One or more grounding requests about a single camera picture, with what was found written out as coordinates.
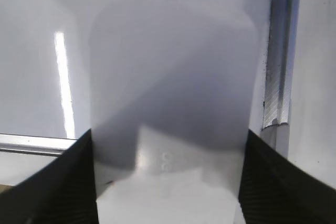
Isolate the white board eraser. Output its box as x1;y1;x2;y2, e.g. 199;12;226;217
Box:
89;0;259;223

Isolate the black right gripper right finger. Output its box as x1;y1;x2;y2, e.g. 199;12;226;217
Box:
238;131;335;224

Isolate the white board with grey frame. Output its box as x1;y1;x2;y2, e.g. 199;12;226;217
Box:
1;0;335;185

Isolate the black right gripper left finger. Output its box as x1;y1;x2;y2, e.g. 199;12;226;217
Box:
1;130;99;223

